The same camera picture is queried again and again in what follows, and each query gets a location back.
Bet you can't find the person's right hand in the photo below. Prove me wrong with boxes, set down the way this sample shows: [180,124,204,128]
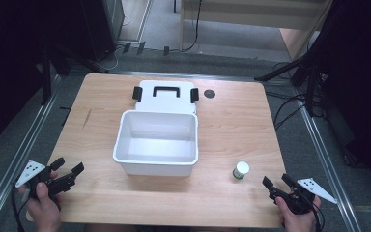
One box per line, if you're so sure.
[274,195,322,232]

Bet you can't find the black curtain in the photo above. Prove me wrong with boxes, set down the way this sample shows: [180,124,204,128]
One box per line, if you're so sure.
[0,0,88,153]
[315,0,371,182]

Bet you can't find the white floor cable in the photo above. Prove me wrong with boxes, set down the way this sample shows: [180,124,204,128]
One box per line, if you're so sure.
[93,44,125,73]

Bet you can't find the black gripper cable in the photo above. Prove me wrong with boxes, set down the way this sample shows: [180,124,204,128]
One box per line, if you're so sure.
[11,185,27,232]
[312,204,326,232]

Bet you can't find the white plastic storage box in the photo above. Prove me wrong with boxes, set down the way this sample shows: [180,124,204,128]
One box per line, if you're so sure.
[112,79,200,178]

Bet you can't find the metal floor rail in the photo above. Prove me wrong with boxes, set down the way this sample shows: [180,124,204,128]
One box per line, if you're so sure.
[115,71,259,82]
[0,74,62,228]
[298,96,363,232]

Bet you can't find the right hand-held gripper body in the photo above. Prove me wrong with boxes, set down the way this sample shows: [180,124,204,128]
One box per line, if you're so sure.
[269,178,338,215]

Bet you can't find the small white-capped green bottle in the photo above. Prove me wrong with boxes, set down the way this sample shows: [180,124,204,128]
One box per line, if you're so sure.
[232,160,250,181]

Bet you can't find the black metal stand post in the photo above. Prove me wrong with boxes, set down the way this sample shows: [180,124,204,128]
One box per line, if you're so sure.
[41,47,53,106]

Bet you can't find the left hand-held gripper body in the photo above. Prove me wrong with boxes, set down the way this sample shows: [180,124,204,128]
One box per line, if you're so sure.
[14,159,77,197]

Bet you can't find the black tripod stand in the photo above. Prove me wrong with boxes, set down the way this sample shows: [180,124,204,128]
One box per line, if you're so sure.
[254,47,327,118]

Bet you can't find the black cabinet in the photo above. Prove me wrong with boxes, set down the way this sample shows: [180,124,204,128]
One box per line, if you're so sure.
[78,0,126,62]

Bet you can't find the person's left hand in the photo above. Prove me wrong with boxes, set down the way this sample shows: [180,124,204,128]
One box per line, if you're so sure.
[18,182,62,232]

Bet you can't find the black floor cables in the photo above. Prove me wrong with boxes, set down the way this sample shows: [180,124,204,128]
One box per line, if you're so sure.
[265,91,307,131]

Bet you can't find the light wooden furniture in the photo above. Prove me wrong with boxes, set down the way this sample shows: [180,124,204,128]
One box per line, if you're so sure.
[179,0,334,62]

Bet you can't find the black hanging cable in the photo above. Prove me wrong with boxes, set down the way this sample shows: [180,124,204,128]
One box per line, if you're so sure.
[185,0,204,53]

